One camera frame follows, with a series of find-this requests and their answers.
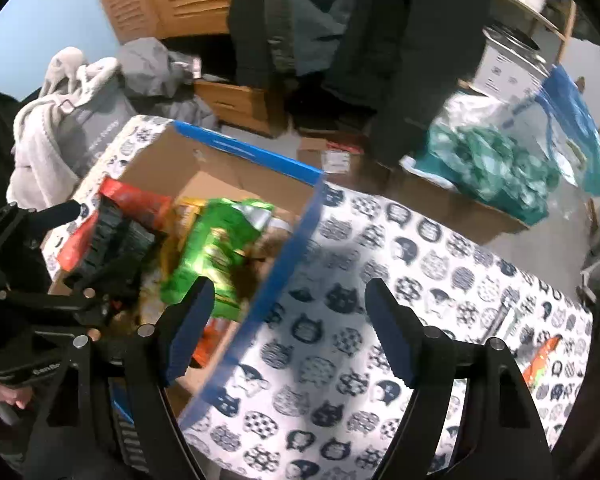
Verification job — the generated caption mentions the orange snack bag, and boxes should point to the orange snack bag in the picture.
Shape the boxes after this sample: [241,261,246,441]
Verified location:
[190,318,234,368]

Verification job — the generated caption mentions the red snack bag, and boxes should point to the red snack bag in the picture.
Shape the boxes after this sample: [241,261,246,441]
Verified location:
[56,176,172,274]

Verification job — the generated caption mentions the orange green rice cracker bag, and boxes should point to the orange green rice cracker bag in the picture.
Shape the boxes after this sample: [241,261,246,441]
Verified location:
[522,335,562,389]

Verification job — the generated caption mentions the green snack bag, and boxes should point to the green snack bag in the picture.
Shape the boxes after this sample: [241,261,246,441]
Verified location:
[160,198,274,322]

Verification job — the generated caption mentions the yellow chips snack pack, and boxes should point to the yellow chips snack pack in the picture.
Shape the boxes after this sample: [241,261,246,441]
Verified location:
[173,197,207,240]

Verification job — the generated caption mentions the person's hand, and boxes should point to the person's hand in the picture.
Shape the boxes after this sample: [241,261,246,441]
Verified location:
[0,383,33,410]

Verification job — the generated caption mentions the grey tote bag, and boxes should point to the grey tote bag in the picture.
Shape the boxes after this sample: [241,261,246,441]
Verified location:
[56,79,135,178]

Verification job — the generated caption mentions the cat pattern tablecloth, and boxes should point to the cat pattern tablecloth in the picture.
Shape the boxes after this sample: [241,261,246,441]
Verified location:
[72,116,593,479]

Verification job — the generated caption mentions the blue cardboard box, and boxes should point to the blue cardboard box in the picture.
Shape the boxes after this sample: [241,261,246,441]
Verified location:
[46,115,322,431]

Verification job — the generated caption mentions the cardboard box on floor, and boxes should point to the cardboard box on floor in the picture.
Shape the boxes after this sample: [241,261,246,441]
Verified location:
[374,159,529,246]

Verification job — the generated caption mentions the grey crumpled garment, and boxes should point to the grey crumpled garment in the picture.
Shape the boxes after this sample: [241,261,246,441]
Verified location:
[117,37,220,131]

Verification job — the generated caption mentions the teal checked cloth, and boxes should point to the teal checked cloth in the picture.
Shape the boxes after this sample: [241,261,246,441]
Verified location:
[414,124,560,226]

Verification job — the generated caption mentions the wooden drawer chest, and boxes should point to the wooden drawer chest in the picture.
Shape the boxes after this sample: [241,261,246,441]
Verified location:
[194,79,288,139]

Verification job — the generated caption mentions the blue plastic bag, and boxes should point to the blue plastic bag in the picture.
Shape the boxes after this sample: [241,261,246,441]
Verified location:
[534,65,600,198]

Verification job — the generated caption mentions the white patterned appliance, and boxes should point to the white patterned appliance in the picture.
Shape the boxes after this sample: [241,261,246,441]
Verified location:
[471,25,550,102]

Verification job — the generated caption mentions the hanging dark coats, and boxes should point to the hanging dark coats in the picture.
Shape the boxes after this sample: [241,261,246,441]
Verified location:
[228,0,490,168]

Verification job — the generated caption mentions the wooden shelf rack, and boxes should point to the wooden shelf rack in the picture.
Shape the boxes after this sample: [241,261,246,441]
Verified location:
[488,0,579,64]

